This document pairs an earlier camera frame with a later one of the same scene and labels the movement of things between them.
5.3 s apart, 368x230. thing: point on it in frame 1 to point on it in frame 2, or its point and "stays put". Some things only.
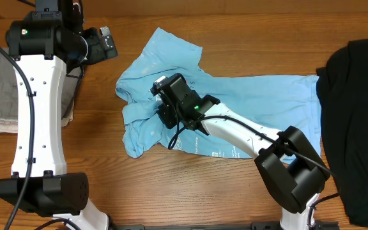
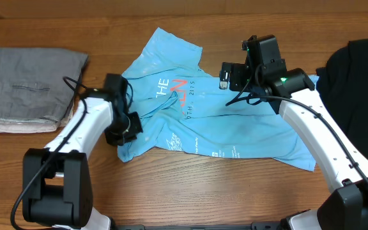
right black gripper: x=164 y=113 to x=237 y=71
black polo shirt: x=353 y=86 stays put
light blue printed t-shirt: x=276 y=102 stays put
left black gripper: x=99 y=53 to x=114 y=139
